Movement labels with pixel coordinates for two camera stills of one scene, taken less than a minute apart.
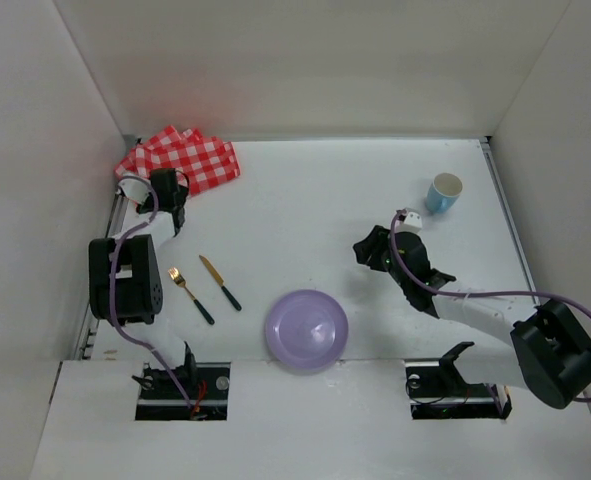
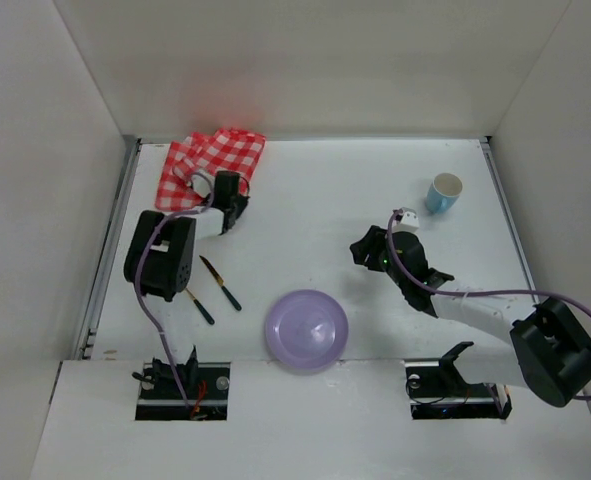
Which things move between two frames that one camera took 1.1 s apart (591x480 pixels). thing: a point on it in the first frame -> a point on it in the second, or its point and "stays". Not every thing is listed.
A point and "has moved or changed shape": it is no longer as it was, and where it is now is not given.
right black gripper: x=375 y=251 stays
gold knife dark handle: x=219 y=279 stays
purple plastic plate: x=306 y=329 stays
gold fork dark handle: x=175 y=274 stays
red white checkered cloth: x=204 y=162 has moved or changed shape
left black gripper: x=176 y=209 -> x=236 y=209
